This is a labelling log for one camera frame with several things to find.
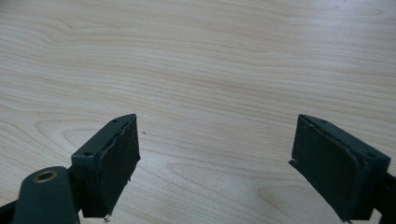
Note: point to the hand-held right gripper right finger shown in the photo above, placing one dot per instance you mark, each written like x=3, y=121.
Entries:
x=330, y=165

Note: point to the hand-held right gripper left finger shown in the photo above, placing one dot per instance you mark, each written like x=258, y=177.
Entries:
x=107, y=168

